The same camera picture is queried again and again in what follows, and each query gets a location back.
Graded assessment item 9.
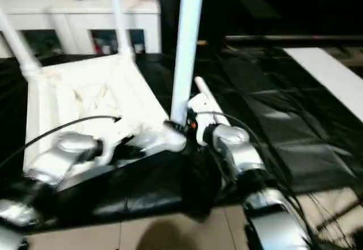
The white plastic table top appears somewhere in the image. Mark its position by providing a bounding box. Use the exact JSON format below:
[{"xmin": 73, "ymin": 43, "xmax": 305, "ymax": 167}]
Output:
[{"xmin": 22, "ymin": 53, "xmax": 188, "ymax": 193}]

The white plastic table leg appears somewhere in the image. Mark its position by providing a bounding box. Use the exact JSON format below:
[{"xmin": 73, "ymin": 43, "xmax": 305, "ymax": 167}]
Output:
[
  {"xmin": 193, "ymin": 76, "xmax": 229, "ymax": 117},
  {"xmin": 105, "ymin": 0, "xmax": 138, "ymax": 62},
  {"xmin": 168, "ymin": 0, "xmax": 206, "ymax": 127},
  {"xmin": 0, "ymin": 9, "xmax": 41, "ymax": 82}
]

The black work mat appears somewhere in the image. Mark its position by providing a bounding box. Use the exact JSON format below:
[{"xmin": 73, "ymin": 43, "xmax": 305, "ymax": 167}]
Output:
[{"xmin": 0, "ymin": 49, "xmax": 363, "ymax": 229}]

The black horizontal bar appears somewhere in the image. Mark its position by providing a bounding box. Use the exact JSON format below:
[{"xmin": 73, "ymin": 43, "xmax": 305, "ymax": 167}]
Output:
[{"xmin": 224, "ymin": 33, "xmax": 363, "ymax": 43}]

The dark cabinet with yellow label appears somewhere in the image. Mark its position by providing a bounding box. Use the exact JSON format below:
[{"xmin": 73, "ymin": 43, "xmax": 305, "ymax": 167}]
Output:
[{"xmin": 156, "ymin": 0, "xmax": 363, "ymax": 55}]

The white cabinet with glass doors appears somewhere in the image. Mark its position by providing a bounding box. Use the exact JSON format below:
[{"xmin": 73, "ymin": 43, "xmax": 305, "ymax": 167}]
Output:
[{"xmin": 0, "ymin": 0, "xmax": 163, "ymax": 59}]

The white flat board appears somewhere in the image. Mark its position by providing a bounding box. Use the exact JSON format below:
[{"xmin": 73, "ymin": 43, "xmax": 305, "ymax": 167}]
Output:
[{"xmin": 282, "ymin": 46, "xmax": 363, "ymax": 123}]

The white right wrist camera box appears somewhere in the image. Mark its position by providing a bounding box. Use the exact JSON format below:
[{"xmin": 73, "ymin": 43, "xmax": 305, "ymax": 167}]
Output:
[{"xmin": 186, "ymin": 93, "xmax": 217, "ymax": 147}]

